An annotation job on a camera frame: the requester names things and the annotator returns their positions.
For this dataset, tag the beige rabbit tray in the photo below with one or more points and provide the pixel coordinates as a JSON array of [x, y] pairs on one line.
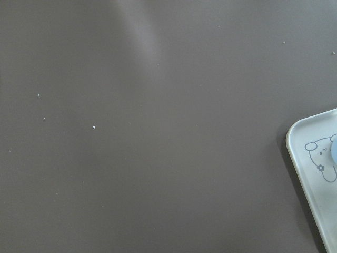
[[308, 142]]

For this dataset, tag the blue cup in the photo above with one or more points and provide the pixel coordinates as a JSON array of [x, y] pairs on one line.
[[334, 151]]

